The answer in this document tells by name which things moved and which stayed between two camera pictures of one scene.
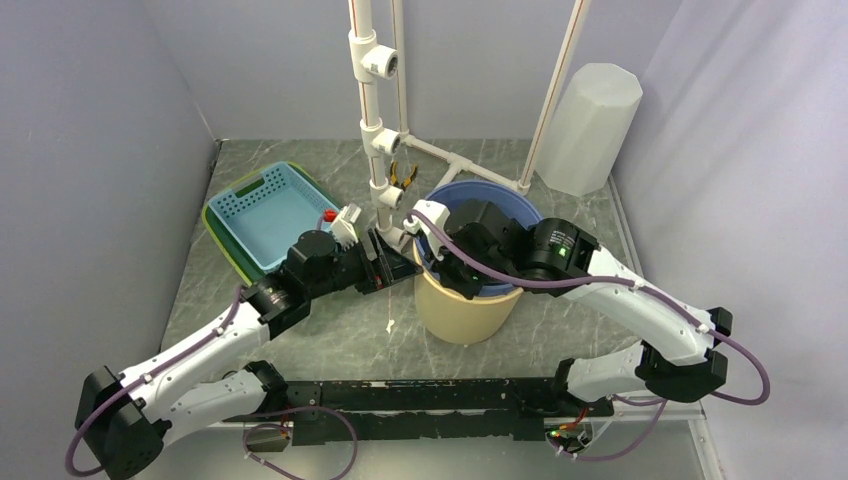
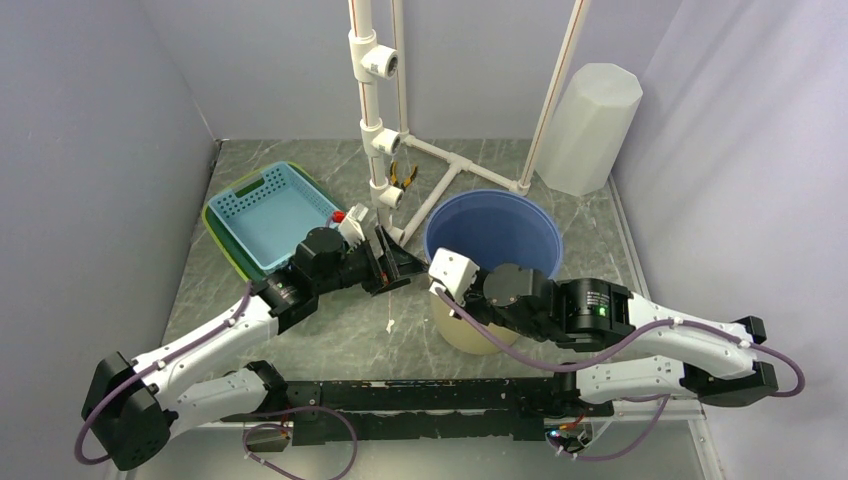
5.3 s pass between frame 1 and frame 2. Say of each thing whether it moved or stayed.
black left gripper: stayed
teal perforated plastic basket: stayed
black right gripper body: moved
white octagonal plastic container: stayed
